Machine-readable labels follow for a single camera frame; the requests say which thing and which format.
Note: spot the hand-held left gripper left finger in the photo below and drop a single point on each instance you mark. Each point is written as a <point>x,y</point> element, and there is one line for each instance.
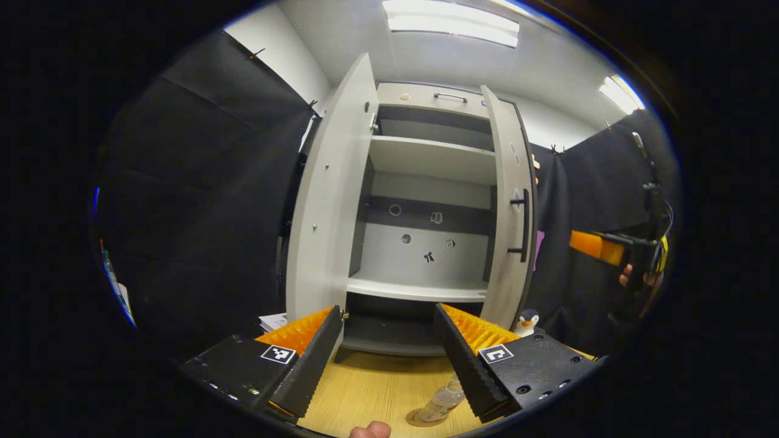
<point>311,365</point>

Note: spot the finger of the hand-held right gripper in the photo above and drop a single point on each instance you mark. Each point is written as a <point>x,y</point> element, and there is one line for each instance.
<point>587,244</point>

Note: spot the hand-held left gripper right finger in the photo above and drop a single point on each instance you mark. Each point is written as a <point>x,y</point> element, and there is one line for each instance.
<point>465,365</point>

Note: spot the clear plastic bottle red label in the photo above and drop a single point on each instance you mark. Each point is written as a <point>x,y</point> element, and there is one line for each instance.
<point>441,401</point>

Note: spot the round brown coaster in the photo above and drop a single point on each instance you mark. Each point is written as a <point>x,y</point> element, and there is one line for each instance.
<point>414,418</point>

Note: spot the grey cabinet door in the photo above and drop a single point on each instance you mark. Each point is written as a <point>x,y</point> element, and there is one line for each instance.
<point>505,286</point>
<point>328,213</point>

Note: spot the grey cabinet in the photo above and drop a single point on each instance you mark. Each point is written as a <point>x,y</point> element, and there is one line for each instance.
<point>426,158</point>

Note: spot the penguin plush toy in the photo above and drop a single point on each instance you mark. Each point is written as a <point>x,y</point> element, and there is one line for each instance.
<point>527,328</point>

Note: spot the small ceiling light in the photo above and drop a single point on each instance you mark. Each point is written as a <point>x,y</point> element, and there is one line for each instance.
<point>621,94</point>

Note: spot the blue edged white panel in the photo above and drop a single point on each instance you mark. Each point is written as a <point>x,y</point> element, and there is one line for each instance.
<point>125,298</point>

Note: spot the long ceiling light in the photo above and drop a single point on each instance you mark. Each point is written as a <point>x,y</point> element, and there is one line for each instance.
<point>450,21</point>

